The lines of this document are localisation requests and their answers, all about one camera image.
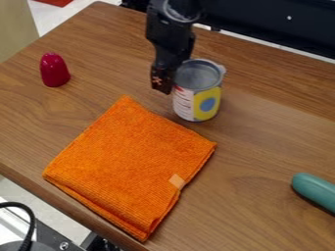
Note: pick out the orange cloth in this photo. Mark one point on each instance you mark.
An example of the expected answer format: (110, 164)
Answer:
(131, 166)

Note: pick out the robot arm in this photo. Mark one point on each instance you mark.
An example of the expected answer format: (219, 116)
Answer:
(179, 7)

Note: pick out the teal toy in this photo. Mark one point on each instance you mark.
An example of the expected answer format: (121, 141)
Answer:
(316, 191)

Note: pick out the red toy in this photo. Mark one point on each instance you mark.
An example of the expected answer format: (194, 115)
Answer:
(54, 70)

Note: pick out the red box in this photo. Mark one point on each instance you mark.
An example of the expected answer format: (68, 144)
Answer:
(54, 2)

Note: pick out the silver can with yellow label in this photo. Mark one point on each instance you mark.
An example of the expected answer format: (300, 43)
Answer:
(198, 94)

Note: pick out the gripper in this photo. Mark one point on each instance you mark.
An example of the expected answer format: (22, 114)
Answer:
(169, 36)

